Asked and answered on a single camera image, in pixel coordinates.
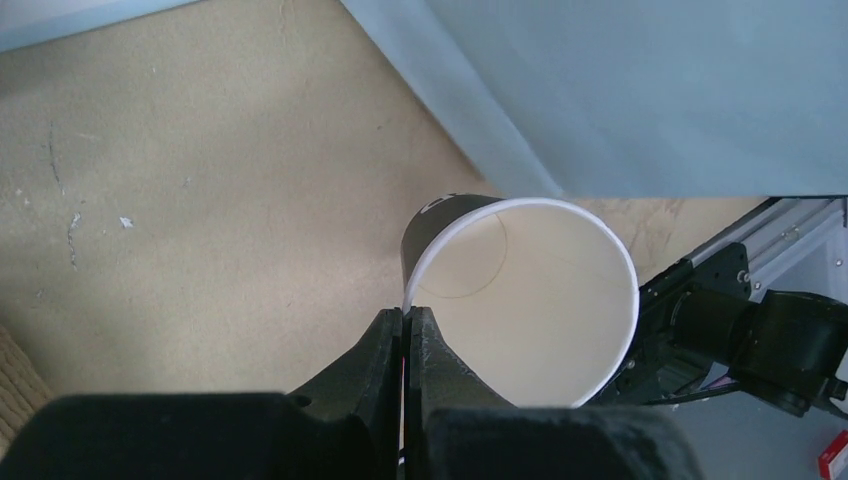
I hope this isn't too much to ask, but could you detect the flat light blue bag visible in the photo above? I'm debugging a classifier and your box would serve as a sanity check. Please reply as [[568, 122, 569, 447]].
[[1, 0, 193, 53]]

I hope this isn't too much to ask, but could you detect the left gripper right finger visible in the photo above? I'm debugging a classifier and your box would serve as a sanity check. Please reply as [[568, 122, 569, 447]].
[[404, 307, 703, 479]]

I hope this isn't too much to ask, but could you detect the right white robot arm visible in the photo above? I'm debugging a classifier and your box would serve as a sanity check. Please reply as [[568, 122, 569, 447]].
[[591, 242, 847, 418]]

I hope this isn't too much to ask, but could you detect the brown pulp cup carrier stack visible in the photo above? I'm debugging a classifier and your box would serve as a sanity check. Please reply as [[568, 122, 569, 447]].
[[0, 327, 54, 457]]

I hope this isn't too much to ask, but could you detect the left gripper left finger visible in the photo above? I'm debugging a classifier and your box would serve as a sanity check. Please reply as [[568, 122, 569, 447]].
[[1, 309, 402, 479]]

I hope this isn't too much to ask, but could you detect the light blue paper bag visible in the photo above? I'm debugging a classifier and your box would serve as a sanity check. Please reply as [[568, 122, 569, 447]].
[[346, 1, 847, 198]]

